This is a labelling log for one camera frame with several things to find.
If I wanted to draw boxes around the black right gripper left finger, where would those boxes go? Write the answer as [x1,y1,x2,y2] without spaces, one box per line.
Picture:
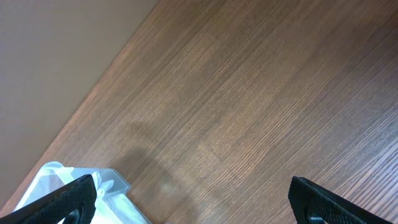
[1,174,97,224]

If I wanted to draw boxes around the clear plastic storage container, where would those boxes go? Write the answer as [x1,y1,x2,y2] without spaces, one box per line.
[15,161,150,224]

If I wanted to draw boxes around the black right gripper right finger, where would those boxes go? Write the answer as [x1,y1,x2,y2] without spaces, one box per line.
[288,176,391,224]

